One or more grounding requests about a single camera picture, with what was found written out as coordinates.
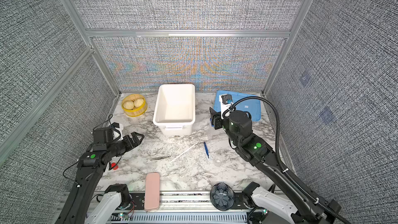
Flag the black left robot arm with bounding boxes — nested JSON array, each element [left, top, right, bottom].
[[56, 128, 145, 224]]

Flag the red bottle cap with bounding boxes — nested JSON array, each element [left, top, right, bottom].
[[110, 163, 119, 170]]

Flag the black flower-shaped dish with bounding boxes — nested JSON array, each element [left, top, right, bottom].
[[210, 183, 235, 211]]

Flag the metal tweezers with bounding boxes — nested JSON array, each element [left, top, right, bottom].
[[150, 156, 170, 161]]

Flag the right steamed bun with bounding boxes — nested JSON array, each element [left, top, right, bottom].
[[134, 98, 145, 108]]

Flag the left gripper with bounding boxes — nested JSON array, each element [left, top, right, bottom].
[[109, 131, 145, 158]]

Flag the pink rectangular case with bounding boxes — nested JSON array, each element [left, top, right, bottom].
[[144, 172, 160, 212]]

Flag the steamed bun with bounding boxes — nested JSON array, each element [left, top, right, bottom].
[[134, 98, 145, 108], [123, 101, 135, 110]]

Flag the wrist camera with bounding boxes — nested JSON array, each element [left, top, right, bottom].
[[219, 94, 233, 119], [92, 122, 123, 144]]

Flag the black corrugated cable conduit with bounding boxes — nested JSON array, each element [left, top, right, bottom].
[[222, 96, 352, 224]]

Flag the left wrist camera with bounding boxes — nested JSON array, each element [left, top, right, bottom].
[[92, 122, 123, 144]]

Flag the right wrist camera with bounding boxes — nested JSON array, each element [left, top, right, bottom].
[[219, 94, 233, 119]]

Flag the yellow bamboo steamer basket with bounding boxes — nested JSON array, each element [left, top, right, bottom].
[[121, 94, 148, 117]]

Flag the left steamed bun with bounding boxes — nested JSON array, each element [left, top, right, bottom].
[[123, 101, 135, 110]]

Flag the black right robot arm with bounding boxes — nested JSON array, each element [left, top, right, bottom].
[[209, 108, 341, 224]]

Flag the clear glass stirring rod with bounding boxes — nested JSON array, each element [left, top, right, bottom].
[[170, 142, 199, 163]]

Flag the blue plastic tweezers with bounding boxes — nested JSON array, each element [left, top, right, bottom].
[[203, 142, 210, 159]]

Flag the clear plastic funnel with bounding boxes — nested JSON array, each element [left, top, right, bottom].
[[212, 156, 224, 167]]

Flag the white plastic storage bin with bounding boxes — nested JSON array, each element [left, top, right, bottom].
[[153, 84, 195, 136]]

